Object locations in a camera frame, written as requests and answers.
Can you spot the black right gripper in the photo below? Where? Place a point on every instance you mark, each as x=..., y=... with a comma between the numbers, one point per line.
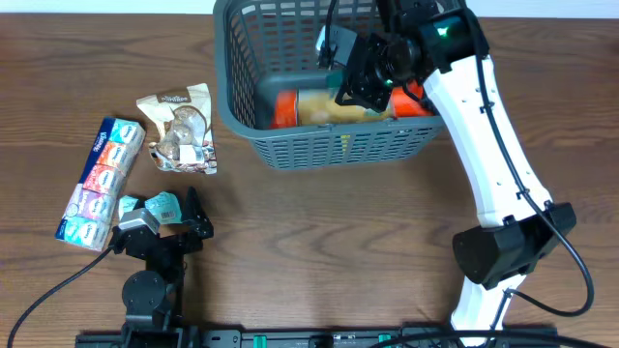
x=367, y=86

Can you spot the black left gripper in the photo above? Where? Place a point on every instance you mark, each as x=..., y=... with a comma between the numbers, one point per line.
x=173, y=235

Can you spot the orange spaghetti pasta packet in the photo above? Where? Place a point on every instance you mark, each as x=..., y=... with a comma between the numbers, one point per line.
x=297, y=108

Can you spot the beige cookie snack bag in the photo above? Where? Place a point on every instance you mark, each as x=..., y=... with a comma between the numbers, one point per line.
x=183, y=119

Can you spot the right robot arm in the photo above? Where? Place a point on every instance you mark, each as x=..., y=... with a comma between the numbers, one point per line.
x=515, y=230

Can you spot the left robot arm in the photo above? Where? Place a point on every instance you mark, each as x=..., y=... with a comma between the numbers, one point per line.
x=154, y=297

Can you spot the teal small wrapped packet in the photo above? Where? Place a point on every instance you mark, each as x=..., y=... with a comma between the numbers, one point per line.
x=164, y=207

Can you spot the Kleenex tissue multipack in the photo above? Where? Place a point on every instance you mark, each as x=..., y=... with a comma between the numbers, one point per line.
x=88, y=215

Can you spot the grey plastic shopping basket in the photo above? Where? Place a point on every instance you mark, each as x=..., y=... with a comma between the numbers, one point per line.
x=266, y=47

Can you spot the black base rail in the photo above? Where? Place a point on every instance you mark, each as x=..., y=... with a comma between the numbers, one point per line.
x=195, y=337

